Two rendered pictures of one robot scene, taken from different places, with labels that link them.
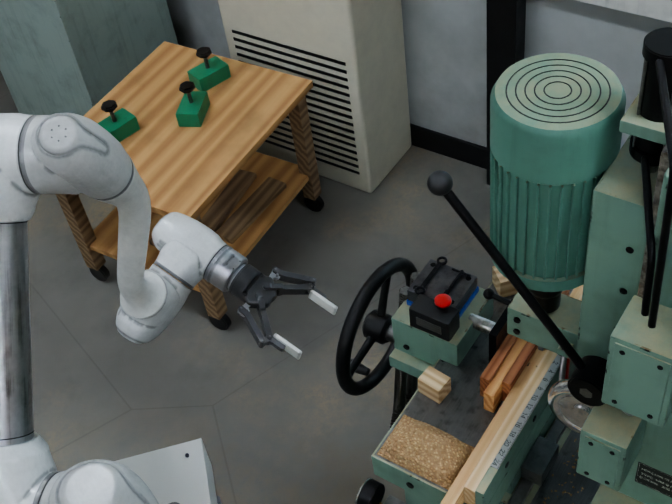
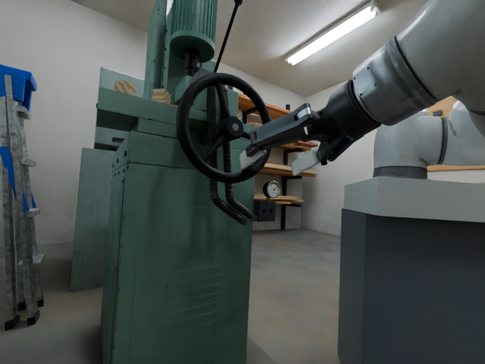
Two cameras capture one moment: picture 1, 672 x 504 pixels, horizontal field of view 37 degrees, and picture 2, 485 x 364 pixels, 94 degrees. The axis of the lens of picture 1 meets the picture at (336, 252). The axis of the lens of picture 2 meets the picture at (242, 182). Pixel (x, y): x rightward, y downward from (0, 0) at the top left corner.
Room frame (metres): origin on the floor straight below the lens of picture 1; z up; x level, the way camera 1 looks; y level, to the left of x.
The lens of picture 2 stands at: (1.79, 0.15, 0.64)
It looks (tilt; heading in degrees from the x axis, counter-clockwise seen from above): 3 degrees up; 197
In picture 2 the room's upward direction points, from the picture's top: 3 degrees clockwise
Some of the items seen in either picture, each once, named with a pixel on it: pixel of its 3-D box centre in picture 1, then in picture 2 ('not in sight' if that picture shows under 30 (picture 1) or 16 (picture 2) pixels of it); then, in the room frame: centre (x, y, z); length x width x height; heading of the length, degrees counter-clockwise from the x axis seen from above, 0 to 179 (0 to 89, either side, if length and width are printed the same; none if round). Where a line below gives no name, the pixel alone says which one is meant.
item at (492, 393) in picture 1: (516, 358); not in sight; (1.02, -0.28, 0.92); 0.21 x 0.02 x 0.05; 140
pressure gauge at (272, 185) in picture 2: (372, 499); (270, 192); (0.95, 0.01, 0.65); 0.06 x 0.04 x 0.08; 140
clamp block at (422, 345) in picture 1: (443, 320); (208, 106); (1.14, -0.17, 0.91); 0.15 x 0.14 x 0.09; 140
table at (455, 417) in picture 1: (485, 353); (198, 126); (1.09, -0.24, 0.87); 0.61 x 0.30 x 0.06; 140
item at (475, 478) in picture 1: (551, 361); not in sight; (1.00, -0.34, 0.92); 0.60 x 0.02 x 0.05; 140
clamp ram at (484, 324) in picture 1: (488, 327); not in sight; (1.08, -0.24, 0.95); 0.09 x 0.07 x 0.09; 140
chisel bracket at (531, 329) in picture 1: (553, 325); (188, 94); (1.00, -0.34, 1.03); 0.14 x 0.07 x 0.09; 50
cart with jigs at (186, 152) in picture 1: (189, 173); not in sight; (2.36, 0.41, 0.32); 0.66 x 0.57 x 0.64; 143
